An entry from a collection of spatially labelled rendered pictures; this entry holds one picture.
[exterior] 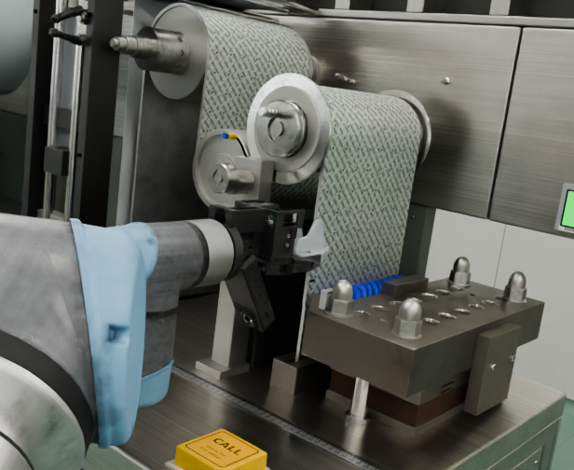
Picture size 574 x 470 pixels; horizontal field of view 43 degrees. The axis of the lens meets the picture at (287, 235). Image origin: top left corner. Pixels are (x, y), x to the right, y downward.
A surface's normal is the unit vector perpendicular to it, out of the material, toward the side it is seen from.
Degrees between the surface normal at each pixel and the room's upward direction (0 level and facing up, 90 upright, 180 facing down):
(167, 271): 90
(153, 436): 0
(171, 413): 0
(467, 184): 90
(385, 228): 90
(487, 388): 90
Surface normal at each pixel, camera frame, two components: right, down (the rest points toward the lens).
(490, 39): -0.65, 0.07
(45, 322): 0.67, -0.57
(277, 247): 0.76, 0.22
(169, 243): 0.70, -0.35
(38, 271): 0.24, -0.65
